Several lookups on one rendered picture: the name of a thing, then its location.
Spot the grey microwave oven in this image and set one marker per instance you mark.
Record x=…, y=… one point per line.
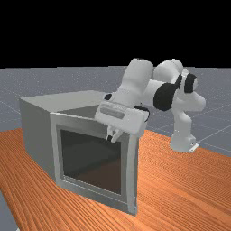
x=36, y=129

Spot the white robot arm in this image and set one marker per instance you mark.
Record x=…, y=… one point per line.
x=136, y=84

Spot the grey microwave door with window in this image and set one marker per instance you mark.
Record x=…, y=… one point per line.
x=90, y=162

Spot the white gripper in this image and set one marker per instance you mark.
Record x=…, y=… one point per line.
x=123, y=117

